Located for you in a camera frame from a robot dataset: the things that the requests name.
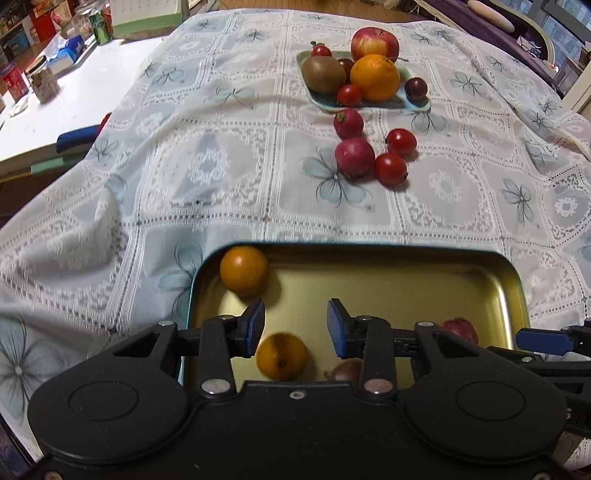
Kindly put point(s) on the white oblong pillow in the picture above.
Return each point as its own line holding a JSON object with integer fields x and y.
{"x": 490, "y": 14}

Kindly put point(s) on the purple red plum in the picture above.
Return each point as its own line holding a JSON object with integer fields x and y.
{"x": 346, "y": 370}

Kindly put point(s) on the desk calendar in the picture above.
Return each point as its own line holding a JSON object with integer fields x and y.
{"x": 145, "y": 14}

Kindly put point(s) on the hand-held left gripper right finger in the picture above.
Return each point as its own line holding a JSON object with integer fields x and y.
{"x": 334, "y": 332}

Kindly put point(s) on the blue tissue box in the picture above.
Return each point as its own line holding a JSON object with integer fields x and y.
{"x": 65, "y": 51}

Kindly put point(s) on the green drink can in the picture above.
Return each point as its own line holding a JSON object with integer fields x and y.
{"x": 99, "y": 27}

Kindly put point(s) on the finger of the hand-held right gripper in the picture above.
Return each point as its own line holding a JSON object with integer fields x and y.
{"x": 545, "y": 340}

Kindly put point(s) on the light green plate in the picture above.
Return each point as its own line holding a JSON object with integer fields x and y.
{"x": 415, "y": 105}

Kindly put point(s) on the blue flat object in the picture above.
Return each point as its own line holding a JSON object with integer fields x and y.
{"x": 78, "y": 136}

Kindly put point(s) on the purple sofa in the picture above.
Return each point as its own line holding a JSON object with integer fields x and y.
{"x": 489, "y": 27}

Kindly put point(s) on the red cherry tomato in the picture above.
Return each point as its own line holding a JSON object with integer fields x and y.
{"x": 400, "y": 141}
{"x": 391, "y": 169}
{"x": 349, "y": 95}
{"x": 321, "y": 50}

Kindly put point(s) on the white lace floral tablecloth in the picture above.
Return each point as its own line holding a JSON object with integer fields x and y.
{"x": 207, "y": 161}

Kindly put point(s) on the gold metal tray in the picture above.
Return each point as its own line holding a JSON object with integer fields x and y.
{"x": 415, "y": 286}

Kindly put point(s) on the large orange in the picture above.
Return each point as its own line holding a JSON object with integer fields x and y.
{"x": 375, "y": 77}

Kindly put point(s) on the small orange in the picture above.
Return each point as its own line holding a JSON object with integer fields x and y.
{"x": 244, "y": 270}
{"x": 281, "y": 357}

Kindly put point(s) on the red tin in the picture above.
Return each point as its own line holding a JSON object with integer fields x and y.
{"x": 14, "y": 82}

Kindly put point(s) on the red apple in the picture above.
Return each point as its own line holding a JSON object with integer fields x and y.
{"x": 374, "y": 42}

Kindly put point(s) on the glass jar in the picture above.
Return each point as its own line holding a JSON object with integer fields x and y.
{"x": 42, "y": 81}

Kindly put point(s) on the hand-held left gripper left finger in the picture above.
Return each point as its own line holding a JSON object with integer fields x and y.
{"x": 255, "y": 327}

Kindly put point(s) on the dark red plum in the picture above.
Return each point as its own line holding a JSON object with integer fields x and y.
{"x": 461, "y": 328}
{"x": 345, "y": 64}

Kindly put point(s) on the brown kiwi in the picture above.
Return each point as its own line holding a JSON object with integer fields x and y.
{"x": 323, "y": 74}

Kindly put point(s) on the pink radish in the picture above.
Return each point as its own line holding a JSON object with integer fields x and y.
{"x": 348, "y": 123}
{"x": 354, "y": 157}

